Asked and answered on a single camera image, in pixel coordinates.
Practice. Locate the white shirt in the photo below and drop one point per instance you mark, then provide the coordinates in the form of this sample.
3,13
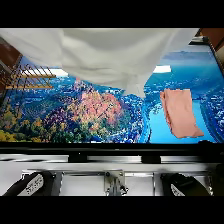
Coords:
100,56

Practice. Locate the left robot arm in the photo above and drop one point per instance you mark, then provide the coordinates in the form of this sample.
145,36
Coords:
31,185

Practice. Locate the pink garment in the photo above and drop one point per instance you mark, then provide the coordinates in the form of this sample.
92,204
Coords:
181,113

